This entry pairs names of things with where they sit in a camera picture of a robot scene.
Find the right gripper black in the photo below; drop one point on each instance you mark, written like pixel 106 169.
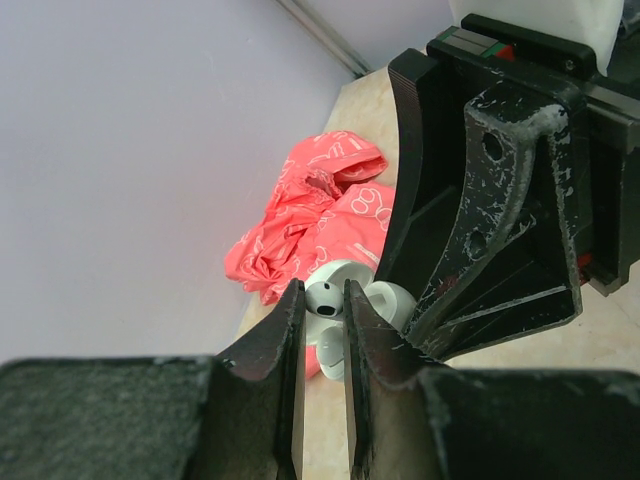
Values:
pixel 551 179

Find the crumpled pink printed cloth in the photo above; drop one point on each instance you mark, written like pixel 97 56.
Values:
pixel 326 220

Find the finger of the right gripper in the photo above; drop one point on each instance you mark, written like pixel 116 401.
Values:
pixel 429 112

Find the white earbud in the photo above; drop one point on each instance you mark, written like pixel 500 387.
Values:
pixel 330 347
pixel 324 300

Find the right aluminium frame post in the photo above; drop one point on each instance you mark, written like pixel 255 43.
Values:
pixel 321 31

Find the white earbud charging case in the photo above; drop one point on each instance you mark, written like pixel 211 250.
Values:
pixel 389 304

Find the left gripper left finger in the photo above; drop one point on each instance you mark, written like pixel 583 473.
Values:
pixel 235 415

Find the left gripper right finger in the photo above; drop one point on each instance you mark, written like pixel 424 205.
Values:
pixel 412 417

